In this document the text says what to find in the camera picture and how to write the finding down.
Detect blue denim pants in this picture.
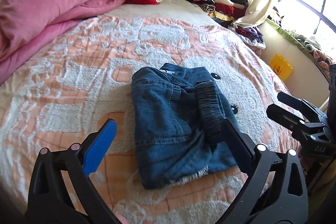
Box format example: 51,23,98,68
131,63,237,190

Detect left hand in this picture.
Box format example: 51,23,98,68
114,213,129,224

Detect yellow paper bag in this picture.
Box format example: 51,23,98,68
269,53,294,82

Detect peach white patterned bedspread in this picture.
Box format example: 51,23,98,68
1,0,299,223

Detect purple clothes pile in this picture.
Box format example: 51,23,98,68
236,27,266,50

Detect pink quilt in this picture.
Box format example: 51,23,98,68
1,0,125,83

